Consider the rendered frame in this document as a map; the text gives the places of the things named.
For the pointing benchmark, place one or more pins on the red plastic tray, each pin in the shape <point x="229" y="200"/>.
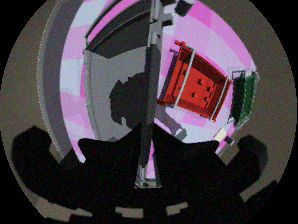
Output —
<point x="201" y="69"/>

